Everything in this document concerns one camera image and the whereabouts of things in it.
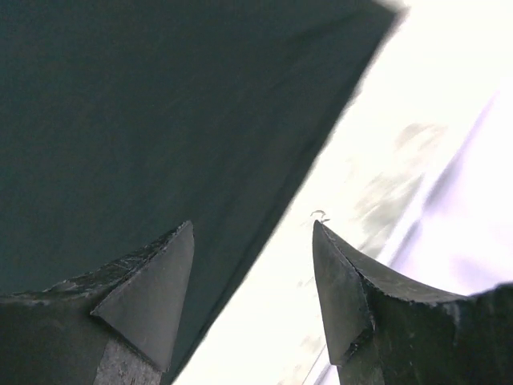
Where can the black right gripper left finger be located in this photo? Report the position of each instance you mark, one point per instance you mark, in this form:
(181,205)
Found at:
(115,325)

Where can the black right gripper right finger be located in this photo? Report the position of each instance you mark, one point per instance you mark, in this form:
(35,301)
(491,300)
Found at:
(382,327)

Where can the black t-shirt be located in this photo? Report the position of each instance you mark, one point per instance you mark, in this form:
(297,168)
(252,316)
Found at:
(121,120)

